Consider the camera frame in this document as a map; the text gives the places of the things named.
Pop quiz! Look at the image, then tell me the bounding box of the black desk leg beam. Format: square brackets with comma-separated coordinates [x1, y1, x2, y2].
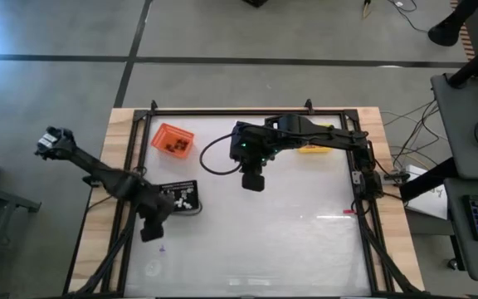
[399, 156, 459, 203]

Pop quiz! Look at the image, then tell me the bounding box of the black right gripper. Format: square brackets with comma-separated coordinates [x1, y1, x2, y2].
[229, 120, 280, 193]

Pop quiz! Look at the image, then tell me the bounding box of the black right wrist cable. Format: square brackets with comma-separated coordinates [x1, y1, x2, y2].
[198, 133, 243, 176]

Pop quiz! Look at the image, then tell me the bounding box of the black floor cable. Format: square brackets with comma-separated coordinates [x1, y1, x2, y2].
[386, 0, 430, 35]

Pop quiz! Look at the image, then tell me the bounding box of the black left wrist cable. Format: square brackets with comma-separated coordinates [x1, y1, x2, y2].
[172, 201, 203, 218]

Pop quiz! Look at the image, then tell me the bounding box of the grey desk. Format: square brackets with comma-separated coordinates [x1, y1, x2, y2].
[430, 72, 478, 180]
[444, 177, 478, 283]

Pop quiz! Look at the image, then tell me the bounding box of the black cable tangle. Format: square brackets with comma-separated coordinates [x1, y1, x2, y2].
[379, 98, 450, 167]

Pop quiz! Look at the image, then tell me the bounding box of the black plastic basket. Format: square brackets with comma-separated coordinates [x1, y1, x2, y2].
[158, 179, 201, 213]

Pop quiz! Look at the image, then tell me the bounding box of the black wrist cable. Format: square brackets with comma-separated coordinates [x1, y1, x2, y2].
[172, 201, 203, 218]
[198, 133, 243, 176]

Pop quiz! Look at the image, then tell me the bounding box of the clear round plastic disc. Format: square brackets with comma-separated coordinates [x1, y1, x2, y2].
[144, 259, 163, 278]

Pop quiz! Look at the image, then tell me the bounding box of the yellow plastic basket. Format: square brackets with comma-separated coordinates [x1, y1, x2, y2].
[296, 123, 334, 154]

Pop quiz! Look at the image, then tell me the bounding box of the orange plastic basket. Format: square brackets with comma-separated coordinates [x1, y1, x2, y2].
[150, 122, 196, 159]

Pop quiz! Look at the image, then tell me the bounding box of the white paper sheet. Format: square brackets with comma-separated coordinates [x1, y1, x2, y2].
[404, 184, 448, 221]

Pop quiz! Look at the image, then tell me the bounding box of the black stand leg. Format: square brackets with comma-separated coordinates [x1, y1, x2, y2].
[427, 0, 478, 47]
[446, 32, 478, 89]

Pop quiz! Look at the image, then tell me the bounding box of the black aluminium table frame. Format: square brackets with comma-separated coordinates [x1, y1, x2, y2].
[62, 108, 427, 299]

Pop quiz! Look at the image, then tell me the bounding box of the white power box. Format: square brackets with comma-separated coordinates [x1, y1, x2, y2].
[403, 164, 430, 186]

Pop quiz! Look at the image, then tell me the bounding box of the grey metal stand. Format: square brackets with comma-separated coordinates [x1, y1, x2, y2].
[0, 180, 41, 292]

